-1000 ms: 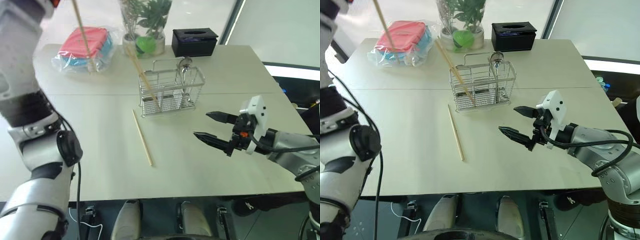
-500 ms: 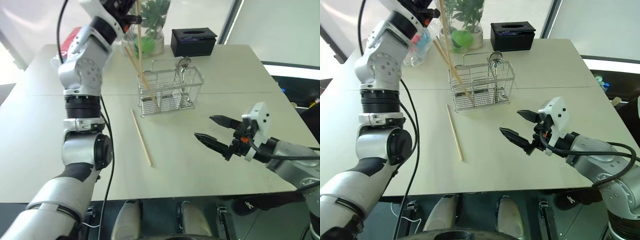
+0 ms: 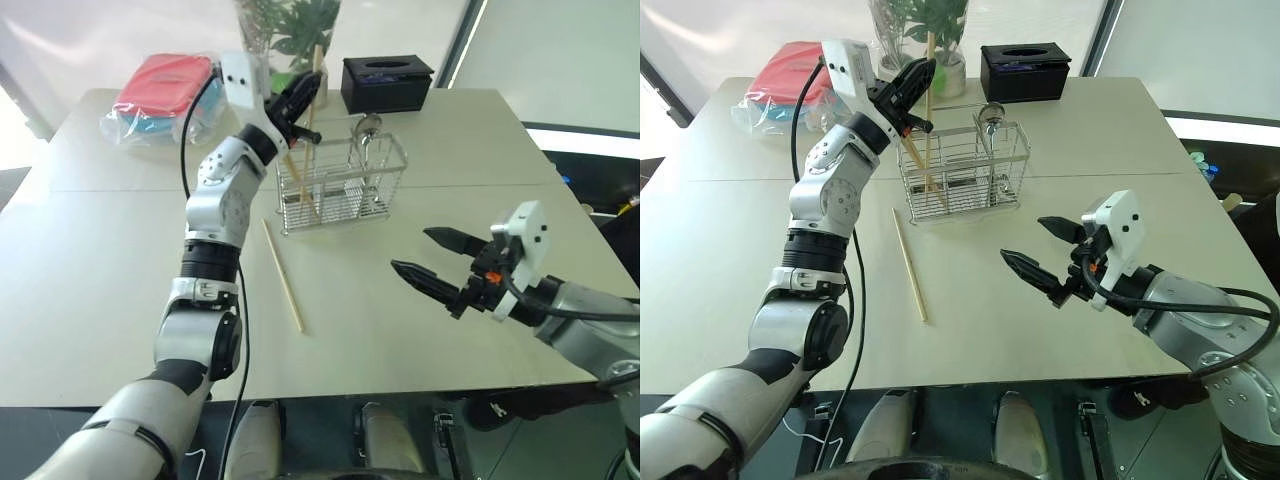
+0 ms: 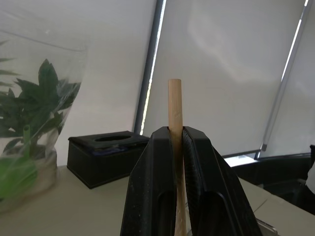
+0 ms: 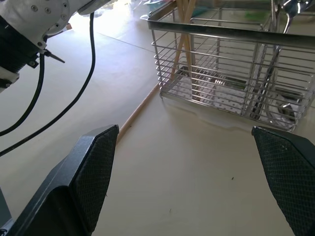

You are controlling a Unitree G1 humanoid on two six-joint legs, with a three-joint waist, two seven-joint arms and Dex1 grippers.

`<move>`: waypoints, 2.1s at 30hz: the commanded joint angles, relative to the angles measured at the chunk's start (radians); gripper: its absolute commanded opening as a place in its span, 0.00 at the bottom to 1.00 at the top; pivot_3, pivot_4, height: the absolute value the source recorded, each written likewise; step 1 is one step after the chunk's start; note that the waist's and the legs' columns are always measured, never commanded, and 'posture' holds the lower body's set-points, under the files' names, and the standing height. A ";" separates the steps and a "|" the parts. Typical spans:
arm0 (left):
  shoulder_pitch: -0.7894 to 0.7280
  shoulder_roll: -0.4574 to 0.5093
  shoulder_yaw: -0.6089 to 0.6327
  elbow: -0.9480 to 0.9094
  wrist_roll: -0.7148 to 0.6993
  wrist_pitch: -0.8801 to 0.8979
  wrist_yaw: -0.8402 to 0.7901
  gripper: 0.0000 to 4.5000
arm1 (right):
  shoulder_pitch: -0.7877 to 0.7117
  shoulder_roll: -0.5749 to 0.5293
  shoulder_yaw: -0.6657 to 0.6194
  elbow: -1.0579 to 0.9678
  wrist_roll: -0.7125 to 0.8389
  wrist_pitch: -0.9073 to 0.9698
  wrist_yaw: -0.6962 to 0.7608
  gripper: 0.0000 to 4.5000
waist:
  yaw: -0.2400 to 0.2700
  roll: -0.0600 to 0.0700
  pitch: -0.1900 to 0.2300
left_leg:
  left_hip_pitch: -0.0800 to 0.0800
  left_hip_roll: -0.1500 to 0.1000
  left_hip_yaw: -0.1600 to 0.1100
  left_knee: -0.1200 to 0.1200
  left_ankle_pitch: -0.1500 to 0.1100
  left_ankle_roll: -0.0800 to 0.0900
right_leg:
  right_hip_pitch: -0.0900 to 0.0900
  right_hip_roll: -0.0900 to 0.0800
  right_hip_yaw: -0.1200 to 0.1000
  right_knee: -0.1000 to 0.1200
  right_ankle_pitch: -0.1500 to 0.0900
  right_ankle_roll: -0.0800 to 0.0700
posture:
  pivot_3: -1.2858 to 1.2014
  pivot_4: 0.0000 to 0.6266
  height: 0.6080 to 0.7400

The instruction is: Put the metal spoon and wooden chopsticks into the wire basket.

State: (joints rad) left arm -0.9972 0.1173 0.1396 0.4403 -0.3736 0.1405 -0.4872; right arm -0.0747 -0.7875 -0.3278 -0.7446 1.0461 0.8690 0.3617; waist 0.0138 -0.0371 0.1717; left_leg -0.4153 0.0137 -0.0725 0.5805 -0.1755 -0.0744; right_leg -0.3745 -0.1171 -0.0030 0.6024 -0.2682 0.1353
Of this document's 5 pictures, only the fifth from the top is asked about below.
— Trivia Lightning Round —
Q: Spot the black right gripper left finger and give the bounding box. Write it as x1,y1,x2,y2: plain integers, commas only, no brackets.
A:
0,124,120,236

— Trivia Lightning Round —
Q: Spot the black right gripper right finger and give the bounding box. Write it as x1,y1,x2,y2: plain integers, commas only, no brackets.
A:
251,125,315,236

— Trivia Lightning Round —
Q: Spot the white robot arm with cables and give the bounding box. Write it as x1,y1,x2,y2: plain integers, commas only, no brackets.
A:
0,12,96,157

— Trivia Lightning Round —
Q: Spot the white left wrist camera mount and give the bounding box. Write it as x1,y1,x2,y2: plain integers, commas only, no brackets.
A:
0,65,20,94

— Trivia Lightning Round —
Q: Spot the wooden chopstick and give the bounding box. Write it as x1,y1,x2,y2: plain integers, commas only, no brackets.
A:
177,0,197,100
116,82,161,144
169,0,197,82

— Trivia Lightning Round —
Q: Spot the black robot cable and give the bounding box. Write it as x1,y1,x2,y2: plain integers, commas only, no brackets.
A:
0,53,46,137

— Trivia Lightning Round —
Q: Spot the metal spoon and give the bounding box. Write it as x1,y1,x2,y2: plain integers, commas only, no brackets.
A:
250,0,313,118

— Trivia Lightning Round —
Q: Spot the black zip tie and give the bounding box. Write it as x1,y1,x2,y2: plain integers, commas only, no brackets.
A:
42,48,66,64

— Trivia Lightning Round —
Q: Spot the silver wire basket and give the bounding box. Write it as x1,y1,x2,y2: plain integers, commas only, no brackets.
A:
147,0,315,132

